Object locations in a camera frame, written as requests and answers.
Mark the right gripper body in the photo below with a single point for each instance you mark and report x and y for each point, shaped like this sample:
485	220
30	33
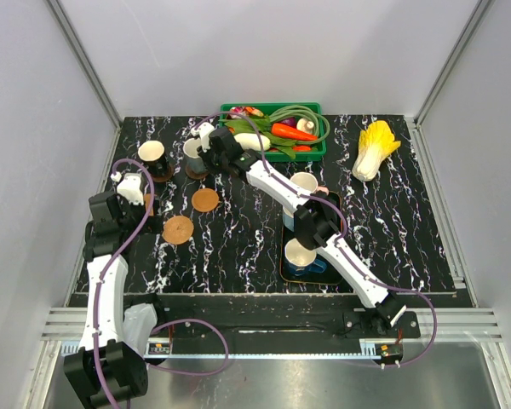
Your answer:
215	164

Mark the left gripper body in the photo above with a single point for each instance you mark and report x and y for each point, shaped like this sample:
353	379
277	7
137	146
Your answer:
133	215

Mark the light brown wooden coaster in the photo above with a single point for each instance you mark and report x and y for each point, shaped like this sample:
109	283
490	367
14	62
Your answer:
148	203
205	200

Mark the grey blue cup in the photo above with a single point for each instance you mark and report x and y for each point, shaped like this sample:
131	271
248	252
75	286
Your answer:
194	161

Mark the dark walnut coaster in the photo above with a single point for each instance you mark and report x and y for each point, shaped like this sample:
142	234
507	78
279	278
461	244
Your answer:
164	176
195	175

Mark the woven rattan coaster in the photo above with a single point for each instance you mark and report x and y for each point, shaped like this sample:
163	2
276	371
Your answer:
178	230

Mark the white cup dark body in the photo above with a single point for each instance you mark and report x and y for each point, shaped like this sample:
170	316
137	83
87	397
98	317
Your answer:
152	154

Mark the light blue cup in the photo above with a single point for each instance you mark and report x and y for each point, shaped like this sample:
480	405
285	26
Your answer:
288	219

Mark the pink cup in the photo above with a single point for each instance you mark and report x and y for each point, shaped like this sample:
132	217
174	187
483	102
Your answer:
308	185

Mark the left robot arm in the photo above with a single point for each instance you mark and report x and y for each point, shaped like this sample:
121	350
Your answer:
109	366

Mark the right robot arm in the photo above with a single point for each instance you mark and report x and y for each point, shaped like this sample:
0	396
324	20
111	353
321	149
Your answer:
317	221

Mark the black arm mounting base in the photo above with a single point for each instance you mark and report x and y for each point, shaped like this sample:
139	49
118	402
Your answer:
283	324

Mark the dark blue cup front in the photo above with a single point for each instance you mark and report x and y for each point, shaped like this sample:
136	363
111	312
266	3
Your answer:
301	261

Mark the white radish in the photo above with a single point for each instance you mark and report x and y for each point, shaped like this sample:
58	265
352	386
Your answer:
252	141

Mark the leafy green vegetable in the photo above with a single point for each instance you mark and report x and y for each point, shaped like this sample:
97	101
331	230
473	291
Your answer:
278	144

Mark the colourful snack packet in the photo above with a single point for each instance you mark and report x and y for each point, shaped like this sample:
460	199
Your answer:
238	112

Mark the orange carrot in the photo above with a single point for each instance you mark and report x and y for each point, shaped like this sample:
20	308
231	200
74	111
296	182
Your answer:
288	132

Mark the green plastic vegetable tray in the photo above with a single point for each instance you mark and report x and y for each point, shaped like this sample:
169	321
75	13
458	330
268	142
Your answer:
267	108

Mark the purple onion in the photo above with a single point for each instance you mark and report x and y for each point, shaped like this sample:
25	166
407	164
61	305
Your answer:
289	122

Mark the white mushroom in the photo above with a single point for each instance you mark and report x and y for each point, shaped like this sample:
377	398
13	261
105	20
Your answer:
305	125

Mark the green long beans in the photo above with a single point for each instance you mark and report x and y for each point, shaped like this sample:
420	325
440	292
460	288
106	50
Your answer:
322	125

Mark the black serving tray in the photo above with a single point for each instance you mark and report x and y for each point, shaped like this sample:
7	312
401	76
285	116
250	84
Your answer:
329	277

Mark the yellow napa cabbage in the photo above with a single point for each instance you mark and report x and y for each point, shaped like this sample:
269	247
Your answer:
376	143

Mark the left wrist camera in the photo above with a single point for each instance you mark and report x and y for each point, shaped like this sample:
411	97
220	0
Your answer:
128	186

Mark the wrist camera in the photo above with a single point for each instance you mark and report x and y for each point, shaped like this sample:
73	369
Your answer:
203	131
128	186

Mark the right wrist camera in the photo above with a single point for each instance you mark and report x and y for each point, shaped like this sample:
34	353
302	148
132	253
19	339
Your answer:
203	131

